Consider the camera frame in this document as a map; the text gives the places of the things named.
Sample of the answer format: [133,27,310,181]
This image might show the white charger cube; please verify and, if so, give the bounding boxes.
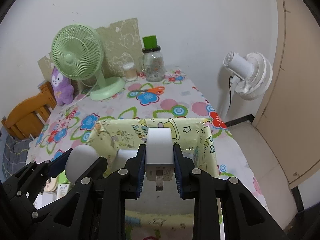
[145,127,174,191]

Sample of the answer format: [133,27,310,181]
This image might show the white oval object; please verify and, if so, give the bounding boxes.
[65,145,99,184]

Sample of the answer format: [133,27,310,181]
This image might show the white box inside bin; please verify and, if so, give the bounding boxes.
[113,148,196,172]

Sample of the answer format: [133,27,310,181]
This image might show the white medicine box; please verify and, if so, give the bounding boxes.
[57,183,69,199]

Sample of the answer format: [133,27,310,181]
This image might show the plaid blue bedding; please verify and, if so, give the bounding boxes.
[0,127,33,183]

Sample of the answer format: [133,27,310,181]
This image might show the yellow cartoon wrapped box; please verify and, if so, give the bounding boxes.
[86,118,218,239]

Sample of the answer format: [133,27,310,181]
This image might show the floral tablecloth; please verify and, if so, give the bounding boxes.
[27,70,266,205]

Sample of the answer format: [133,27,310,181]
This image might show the purple plush bunny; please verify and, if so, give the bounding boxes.
[50,67,74,106]

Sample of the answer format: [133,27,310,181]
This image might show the cotton swab container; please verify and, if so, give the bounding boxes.
[123,62,137,81]

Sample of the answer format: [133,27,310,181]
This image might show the beige wooden door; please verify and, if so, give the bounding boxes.
[254,0,319,189]

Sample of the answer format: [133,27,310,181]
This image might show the glass mason jar mug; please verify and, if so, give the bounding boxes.
[142,35,165,82]

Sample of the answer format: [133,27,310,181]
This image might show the white floor fan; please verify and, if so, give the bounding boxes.
[220,51,273,118]

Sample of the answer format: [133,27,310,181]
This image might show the green table fan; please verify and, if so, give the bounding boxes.
[51,24,125,101]

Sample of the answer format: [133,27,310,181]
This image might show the cartoon patterned backboard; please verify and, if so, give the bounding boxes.
[37,17,140,81]

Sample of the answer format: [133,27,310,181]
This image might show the orange handled scissors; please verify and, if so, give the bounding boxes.
[133,86,165,95]

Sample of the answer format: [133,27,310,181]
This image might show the white fan power cable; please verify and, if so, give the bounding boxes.
[72,78,106,104]

